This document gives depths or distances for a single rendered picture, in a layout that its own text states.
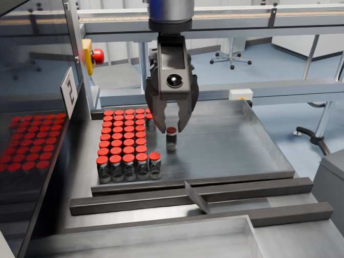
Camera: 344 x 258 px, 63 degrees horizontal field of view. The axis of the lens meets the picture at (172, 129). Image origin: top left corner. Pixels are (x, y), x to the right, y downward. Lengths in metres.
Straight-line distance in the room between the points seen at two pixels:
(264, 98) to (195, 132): 1.13
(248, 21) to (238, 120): 0.87
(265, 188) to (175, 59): 0.26
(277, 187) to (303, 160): 1.61
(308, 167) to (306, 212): 1.59
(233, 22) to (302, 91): 0.63
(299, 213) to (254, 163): 0.14
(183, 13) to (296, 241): 0.37
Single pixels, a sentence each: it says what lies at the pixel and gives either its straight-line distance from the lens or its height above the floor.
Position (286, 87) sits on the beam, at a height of 0.54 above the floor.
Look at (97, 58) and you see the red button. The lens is 0.73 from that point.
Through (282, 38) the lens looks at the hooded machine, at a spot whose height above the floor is 0.18.
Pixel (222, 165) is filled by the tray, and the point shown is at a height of 0.88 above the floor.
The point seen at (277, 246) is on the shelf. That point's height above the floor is 0.88.
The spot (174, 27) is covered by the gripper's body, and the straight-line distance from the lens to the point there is 0.45.
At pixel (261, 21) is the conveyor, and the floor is 0.92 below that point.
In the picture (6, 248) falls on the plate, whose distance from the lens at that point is 0.29.
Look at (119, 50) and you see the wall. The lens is 3.41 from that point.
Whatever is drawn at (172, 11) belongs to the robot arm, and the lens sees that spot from 0.44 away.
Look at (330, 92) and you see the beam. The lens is 1.92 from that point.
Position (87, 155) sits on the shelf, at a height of 0.88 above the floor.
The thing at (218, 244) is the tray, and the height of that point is 0.88.
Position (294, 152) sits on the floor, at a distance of 2.15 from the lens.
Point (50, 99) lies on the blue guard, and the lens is 0.42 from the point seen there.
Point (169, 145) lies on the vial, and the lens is 0.56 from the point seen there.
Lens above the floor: 1.24
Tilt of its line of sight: 34 degrees down
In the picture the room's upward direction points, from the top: straight up
